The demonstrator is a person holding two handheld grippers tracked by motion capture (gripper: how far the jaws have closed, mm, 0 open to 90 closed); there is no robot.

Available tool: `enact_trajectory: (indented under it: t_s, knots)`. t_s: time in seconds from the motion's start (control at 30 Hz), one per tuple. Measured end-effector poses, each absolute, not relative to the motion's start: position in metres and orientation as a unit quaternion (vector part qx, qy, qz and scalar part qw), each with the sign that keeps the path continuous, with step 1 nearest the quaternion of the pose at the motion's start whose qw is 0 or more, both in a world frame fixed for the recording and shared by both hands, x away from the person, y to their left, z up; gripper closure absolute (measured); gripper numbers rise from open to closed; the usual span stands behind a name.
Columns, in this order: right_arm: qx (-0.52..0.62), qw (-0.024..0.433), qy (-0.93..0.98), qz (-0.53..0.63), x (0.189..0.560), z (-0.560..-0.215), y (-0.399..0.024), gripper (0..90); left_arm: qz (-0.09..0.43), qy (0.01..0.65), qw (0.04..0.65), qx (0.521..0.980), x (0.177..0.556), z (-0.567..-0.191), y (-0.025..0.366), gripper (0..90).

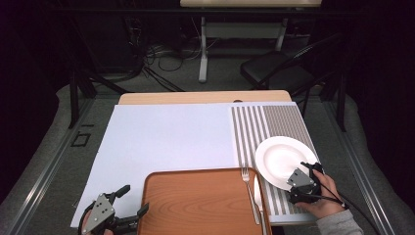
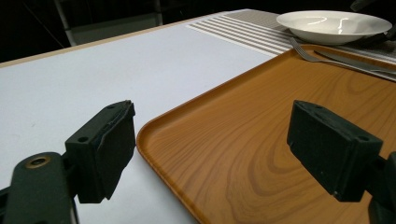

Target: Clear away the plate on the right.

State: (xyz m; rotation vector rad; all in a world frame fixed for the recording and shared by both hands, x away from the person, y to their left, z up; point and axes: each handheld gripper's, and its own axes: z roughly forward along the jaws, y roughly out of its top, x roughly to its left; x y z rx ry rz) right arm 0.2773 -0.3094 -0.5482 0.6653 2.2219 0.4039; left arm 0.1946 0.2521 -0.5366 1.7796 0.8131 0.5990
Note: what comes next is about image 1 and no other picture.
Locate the brown wooden tray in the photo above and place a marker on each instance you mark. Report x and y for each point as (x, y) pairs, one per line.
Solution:
(202, 202)

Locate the black metal stand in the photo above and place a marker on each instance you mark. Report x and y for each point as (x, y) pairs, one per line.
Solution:
(74, 94)

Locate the white-legged desk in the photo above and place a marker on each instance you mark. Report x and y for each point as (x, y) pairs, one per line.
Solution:
(241, 31)

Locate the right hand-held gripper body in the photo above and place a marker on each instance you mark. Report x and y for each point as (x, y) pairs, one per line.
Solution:
(300, 181)

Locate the black folding chair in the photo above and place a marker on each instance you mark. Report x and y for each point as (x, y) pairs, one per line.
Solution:
(274, 70)

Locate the metal floor rail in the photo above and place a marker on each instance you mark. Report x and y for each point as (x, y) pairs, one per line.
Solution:
(42, 176)
(362, 176)

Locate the white round plate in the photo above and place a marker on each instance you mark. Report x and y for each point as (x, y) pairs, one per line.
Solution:
(277, 156)

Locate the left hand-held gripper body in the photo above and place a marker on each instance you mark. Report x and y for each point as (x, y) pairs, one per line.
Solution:
(98, 212)

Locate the silver fork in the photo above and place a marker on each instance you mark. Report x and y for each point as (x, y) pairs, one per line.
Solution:
(249, 192)

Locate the light wooden table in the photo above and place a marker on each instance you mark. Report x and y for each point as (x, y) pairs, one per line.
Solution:
(202, 97)

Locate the person's right hand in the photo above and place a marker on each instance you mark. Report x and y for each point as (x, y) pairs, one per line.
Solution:
(328, 204)

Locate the person's left hand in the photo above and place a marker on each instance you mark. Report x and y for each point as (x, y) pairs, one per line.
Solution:
(83, 223)

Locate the grey striped placemat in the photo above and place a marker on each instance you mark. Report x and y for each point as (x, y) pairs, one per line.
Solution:
(251, 130)

